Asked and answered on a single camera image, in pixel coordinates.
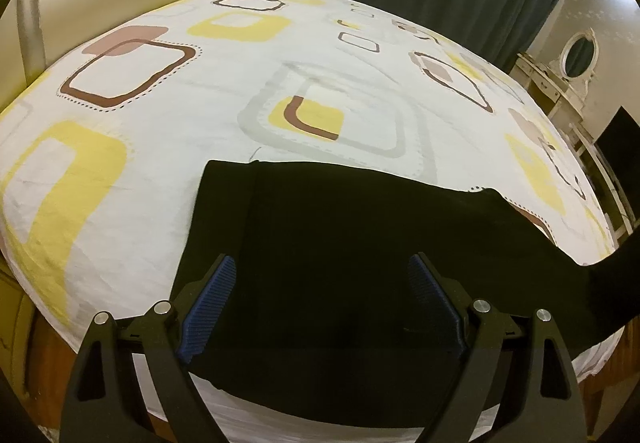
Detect oval white framed mirror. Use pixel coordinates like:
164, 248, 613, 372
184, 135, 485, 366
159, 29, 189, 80
559, 28, 599, 84

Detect black monitor screen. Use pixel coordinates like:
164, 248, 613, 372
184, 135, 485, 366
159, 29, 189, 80
596, 106, 640, 224

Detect white patterned bed sheet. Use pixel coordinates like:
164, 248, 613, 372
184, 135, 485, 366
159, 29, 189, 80
1, 0, 616, 442

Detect white dressing table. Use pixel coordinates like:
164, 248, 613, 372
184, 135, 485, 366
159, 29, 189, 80
512, 51, 639, 241

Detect black pants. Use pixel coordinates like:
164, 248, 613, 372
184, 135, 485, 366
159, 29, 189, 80
174, 160, 639, 428

